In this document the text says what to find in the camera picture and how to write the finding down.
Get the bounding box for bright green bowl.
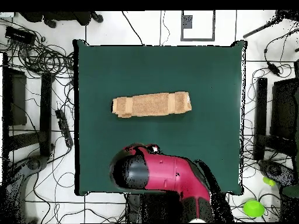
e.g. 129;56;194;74
242;198;266;219

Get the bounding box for black tripod rod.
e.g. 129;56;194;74
242;9;299;40

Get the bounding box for dark green table cloth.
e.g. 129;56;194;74
72;38;248;196

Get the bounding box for black electronics box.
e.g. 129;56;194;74
4;25;37;47

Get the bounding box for black metal frame stand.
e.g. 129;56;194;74
1;52;54;160
253;59;299;162

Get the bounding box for grey floor stand base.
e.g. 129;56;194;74
0;154;50;224

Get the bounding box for black power adapter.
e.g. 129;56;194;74
266;61;281;77

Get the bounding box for tangled black cables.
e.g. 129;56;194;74
0;18;75;79

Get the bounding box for black wheeled chair base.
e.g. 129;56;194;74
19;10;104;29

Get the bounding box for small bright green object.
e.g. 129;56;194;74
262;176;277;187

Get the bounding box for black power strip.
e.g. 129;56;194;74
54;108;75;149

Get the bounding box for tan terry towel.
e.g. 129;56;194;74
111;91;193;119

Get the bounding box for dark grey floor device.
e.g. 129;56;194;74
258;159;299;188

